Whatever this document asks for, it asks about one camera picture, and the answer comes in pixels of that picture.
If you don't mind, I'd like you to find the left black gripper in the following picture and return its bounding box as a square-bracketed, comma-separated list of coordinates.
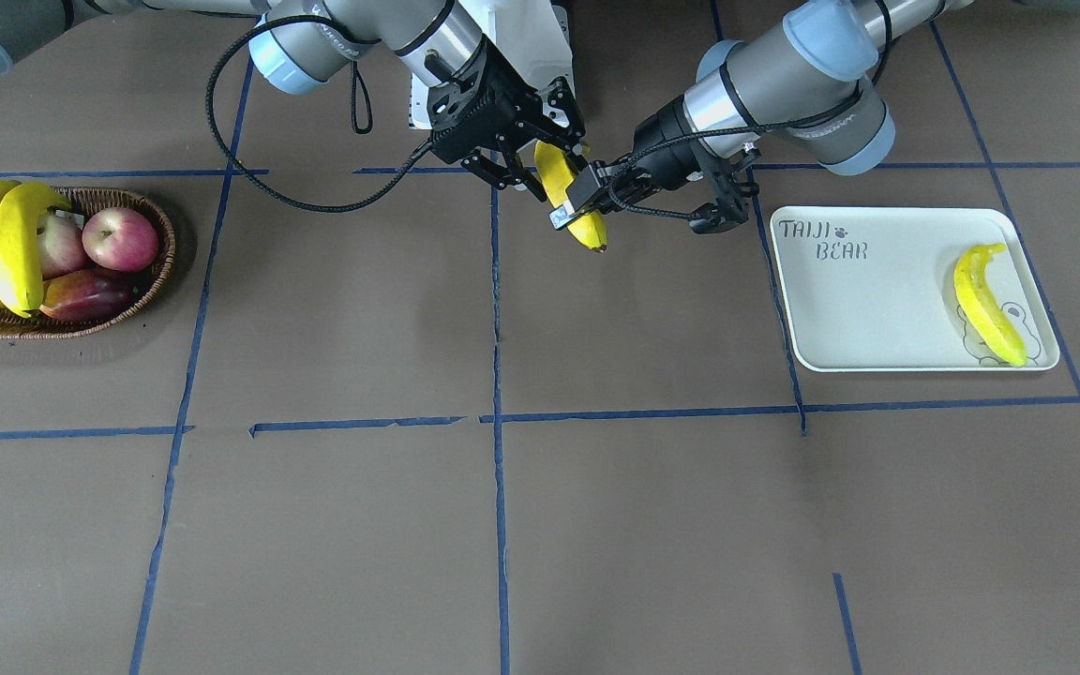
[548, 97, 758, 234]

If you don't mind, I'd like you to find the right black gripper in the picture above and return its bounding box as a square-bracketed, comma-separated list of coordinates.
[427, 41, 589, 203]

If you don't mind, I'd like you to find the yellow banana short end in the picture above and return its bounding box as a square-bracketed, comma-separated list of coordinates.
[534, 141, 608, 252]

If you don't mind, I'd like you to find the yellow plastic banana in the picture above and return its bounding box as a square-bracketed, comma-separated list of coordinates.
[951, 243, 1028, 368]

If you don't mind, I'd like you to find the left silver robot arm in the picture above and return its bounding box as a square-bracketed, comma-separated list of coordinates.
[549, 1, 966, 234]

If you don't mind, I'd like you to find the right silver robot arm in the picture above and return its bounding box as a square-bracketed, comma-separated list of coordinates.
[0, 1, 586, 198]

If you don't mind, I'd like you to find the brown wicker basket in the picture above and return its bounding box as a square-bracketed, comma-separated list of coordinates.
[0, 187, 181, 340]

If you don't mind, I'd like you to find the white bear tray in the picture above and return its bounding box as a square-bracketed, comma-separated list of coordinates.
[768, 205, 1061, 372]

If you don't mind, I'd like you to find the dark red apple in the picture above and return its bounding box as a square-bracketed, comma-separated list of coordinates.
[39, 268, 139, 323]

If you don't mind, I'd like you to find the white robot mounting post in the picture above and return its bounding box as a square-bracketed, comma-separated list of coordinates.
[382, 1, 582, 157]

